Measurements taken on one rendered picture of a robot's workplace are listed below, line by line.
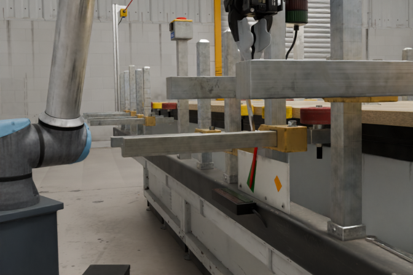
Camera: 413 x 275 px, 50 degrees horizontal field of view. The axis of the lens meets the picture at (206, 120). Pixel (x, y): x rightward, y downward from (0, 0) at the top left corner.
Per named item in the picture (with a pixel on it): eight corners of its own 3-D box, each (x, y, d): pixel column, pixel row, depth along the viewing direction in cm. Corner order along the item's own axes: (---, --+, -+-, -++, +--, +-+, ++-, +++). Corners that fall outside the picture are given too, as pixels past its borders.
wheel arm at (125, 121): (90, 127, 224) (90, 119, 223) (90, 127, 227) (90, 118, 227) (174, 124, 237) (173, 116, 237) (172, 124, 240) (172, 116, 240)
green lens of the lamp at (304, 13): (288, 20, 92) (287, 10, 92) (275, 25, 98) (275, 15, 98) (313, 21, 94) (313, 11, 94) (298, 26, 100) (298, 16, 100)
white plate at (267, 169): (287, 214, 86) (286, 164, 86) (236, 189, 111) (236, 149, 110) (289, 214, 86) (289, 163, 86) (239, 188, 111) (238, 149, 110)
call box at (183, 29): (174, 40, 162) (174, 18, 161) (170, 42, 169) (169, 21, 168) (193, 40, 164) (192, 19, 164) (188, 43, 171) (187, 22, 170)
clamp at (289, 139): (284, 153, 87) (284, 127, 86) (255, 146, 99) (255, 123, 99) (310, 151, 88) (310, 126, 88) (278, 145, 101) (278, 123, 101)
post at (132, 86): (131, 139, 284) (129, 64, 282) (130, 139, 288) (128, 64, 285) (136, 139, 285) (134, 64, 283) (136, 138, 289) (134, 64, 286)
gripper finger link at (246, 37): (247, 64, 82) (246, 14, 82) (235, 66, 88) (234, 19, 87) (262, 64, 83) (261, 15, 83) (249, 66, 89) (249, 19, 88)
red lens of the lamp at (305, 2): (287, 8, 92) (287, -3, 92) (275, 13, 98) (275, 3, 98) (313, 10, 94) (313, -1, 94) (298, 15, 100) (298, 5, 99)
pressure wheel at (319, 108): (313, 162, 90) (313, 105, 89) (293, 157, 97) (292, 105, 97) (346, 159, 92) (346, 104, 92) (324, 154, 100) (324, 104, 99)
